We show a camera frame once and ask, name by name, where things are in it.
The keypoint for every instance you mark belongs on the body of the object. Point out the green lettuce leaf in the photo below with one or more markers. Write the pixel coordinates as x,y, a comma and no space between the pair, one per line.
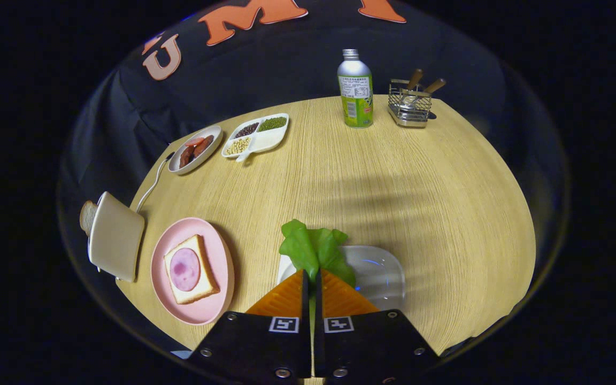
308,246

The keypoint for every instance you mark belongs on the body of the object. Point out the white divided dish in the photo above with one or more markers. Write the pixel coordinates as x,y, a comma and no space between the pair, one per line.
268,140

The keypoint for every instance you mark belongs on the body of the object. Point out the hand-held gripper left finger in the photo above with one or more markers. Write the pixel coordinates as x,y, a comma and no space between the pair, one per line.
260,342

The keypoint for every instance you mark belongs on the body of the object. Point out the pile of yellow soybeans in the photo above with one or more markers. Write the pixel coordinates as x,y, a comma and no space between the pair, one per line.
238,145

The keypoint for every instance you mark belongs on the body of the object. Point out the white toaster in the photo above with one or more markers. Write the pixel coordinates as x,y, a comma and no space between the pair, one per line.
118,235

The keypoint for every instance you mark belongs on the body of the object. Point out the pile of green beans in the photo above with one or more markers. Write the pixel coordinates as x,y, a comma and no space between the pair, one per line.
272,124

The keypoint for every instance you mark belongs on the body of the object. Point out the pink plate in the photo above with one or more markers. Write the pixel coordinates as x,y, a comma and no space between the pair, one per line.
217,251

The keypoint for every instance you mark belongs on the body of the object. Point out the toasted bread slice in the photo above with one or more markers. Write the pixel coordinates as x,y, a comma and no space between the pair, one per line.
87,216

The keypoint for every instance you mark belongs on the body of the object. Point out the white round plate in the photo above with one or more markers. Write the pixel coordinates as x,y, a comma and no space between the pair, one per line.
206,155

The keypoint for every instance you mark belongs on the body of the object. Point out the black backdrop cloth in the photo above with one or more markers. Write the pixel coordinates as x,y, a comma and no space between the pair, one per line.
286,64

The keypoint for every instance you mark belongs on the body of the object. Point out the white bread slice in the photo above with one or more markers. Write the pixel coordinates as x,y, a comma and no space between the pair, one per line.
206,278

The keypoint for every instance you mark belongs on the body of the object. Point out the pile of dark red beans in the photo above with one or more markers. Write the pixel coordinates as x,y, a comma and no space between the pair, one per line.
246,130

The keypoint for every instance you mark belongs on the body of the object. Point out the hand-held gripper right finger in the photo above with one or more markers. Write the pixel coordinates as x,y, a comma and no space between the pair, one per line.
367,342

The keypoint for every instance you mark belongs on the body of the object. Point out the silver bottle with green label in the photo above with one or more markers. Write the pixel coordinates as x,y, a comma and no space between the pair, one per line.
355,80

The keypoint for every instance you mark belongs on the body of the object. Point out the brown meat strip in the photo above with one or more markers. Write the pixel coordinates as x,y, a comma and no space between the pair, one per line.
186,158
203,145

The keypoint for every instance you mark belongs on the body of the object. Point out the round pink ham slice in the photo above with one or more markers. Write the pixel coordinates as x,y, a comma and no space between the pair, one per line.
185,269

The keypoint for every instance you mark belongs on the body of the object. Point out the white square plate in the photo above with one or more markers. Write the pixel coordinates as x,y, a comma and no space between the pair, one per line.
377,278

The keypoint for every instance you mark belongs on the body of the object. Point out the small pink sausage slice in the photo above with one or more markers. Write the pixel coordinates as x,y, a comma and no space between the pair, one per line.
194,141

